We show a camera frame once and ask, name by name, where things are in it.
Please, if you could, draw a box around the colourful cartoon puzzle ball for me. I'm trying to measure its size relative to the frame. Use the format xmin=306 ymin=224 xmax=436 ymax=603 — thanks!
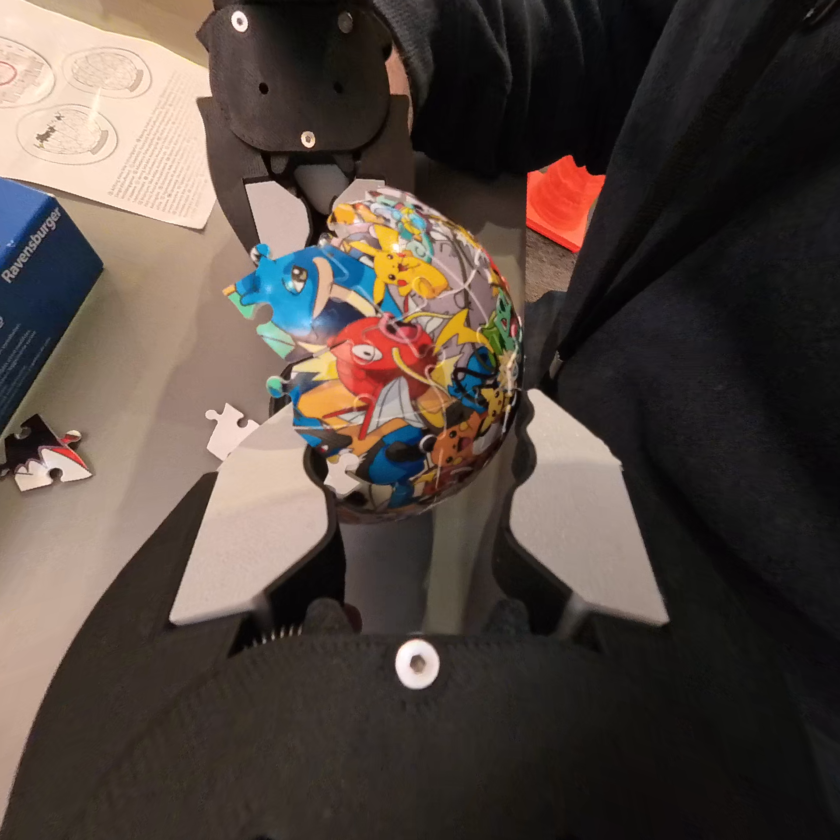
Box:
xmin=223 ymin=187 xmax=526 ymax=522

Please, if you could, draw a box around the white instruction leaflet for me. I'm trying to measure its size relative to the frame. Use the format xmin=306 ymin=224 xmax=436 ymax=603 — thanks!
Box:
xmin=0 ymin=0 xmax=219 ymax=231

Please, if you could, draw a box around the black round ball stand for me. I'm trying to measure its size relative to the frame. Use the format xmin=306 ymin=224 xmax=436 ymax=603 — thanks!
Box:
xmin=268 ymin=367 xmax=521 ymax=526

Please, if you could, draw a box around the person's right forearm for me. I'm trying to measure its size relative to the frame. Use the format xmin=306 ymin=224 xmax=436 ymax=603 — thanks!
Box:
xmin=374 ymin=0 xmax=677 ymax=178

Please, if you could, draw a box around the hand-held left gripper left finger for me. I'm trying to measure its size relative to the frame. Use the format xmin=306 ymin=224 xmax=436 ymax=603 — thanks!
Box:
xmin=168 ymin=416 xmax=347 ymax=632

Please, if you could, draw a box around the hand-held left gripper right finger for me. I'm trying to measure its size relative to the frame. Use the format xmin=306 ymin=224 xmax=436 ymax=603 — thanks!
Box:
xmin=493 ymin=387 xmax=670 ymax=636

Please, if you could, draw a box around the blue puzzle box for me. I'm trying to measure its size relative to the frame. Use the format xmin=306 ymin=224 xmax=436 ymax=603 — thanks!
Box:
xmin=0 ymin=177 xmax=105 ymax=435

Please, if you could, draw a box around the black red white puzzle piece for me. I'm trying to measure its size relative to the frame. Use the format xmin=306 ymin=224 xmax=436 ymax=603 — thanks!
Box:
xmin=0 ymin=413 xmax=93 ymax=493

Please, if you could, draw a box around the orange cone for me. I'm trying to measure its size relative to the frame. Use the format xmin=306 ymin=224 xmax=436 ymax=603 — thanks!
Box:
xmin=526 ymin=155 xmax=606 ymax=254

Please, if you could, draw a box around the person's dark clothing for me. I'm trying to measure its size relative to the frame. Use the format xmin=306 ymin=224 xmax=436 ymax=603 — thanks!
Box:
xmin=521 ymin=0 xmax=840 ymax=840

